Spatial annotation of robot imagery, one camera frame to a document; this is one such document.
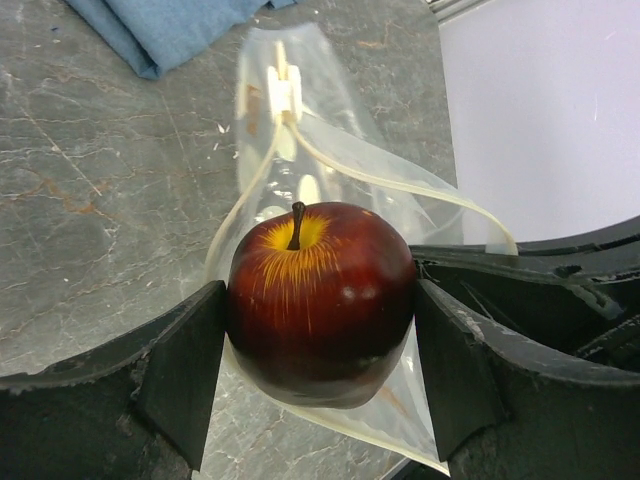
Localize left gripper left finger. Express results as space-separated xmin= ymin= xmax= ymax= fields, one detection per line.
xmin=1 ymin=281 xmax=226 ymax=479

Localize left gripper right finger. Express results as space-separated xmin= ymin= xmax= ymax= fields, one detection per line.
xmin=412 ymin=219 xmax=639 ymax=479

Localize dark red apple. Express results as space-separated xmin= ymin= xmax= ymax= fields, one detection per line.
xmin=227 ymin=202 xmax=417 ymax=409

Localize clear zip top bag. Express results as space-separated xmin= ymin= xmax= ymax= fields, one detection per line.
xmin=205 ymin=23 xmax=518 ymax=478

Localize blue folded cloth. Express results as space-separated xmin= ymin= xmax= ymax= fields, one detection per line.
xmin=68 ymin=0 xmax=292 ymax=80

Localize aluminium frame profiles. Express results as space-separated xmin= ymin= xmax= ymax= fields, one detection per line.
xmin=426 ymin=0 xmax=490 ymax=25

